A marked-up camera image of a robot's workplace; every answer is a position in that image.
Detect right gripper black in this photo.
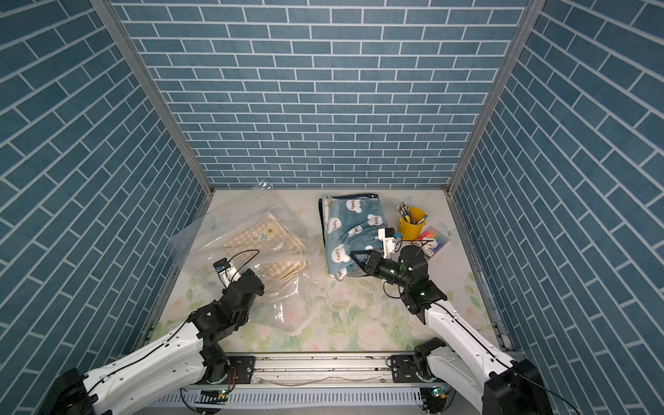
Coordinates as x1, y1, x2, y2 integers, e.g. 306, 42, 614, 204
352, 251, 413, 292

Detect dark teal bear blanket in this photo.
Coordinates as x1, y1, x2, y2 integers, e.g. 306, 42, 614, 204
324, 199, 387, 281

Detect navy blue star blanket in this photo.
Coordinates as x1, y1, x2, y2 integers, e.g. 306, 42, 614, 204
317, 194, 380, 250

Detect orange checked flower blanket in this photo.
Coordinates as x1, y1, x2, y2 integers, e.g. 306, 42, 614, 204
221, 212, 307, 281

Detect clear plastic vacuum bag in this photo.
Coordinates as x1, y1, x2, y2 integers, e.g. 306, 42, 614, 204
169, 182, 322, 333

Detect cream bear print blanket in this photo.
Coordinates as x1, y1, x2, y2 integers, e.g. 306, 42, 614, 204
319, 193, 380, 218

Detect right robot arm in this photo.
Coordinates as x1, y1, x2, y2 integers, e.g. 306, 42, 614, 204
349, 246, 553, 414

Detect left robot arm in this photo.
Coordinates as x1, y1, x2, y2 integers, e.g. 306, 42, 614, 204
38, 270, 265, 414

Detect yellow metal pen bucket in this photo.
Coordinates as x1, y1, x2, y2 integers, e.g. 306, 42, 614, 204
399, 207, 427, 241

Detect pens in bucket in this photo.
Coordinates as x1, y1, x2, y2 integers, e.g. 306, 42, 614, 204
398, 202, 415, 224

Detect clear box of stationery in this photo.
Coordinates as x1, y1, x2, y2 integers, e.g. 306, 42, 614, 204
413, 222, 451, 259

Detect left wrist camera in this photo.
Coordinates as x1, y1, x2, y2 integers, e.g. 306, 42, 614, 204
213, 258, 240, 288

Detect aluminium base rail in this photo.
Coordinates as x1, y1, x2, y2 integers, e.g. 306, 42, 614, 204
111, 351, 535, 390

